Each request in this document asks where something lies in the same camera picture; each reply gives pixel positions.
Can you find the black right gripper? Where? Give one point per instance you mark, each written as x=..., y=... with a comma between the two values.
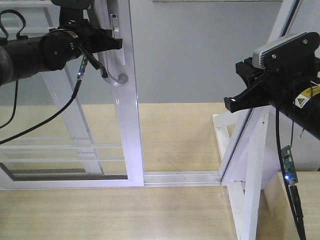
x=267, y=87

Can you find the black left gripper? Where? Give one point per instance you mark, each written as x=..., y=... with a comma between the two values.
x=76, y=36

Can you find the grey curved door handle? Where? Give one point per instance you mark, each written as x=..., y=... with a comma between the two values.
x=114, y=59

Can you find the white sliding glass door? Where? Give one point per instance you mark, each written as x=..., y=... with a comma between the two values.
x=111, y=112

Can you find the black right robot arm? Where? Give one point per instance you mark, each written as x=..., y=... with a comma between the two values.
x=306, y=109

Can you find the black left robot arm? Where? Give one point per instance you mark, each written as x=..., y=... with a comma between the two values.
x=24, y=57

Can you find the silver door lock plate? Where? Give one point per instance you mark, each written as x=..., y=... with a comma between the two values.
x=114, y=20

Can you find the white fixed glass door panel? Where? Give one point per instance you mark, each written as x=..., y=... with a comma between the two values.
x=43, y=127

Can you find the white triangular support brace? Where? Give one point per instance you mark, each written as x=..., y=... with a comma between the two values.
x=245, y=200

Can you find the green circuit board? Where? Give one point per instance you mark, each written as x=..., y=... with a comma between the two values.
x=289, y=166

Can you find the light wooden platform board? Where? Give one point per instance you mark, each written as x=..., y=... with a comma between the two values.
x=175, y=137

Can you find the aluminium floor track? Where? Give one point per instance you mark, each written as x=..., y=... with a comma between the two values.
x=182, y=179

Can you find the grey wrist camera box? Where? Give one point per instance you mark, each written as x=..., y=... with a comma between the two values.
x=285, y=50

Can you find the white outer door frame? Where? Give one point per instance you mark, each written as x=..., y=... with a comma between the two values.
x=241, y=144

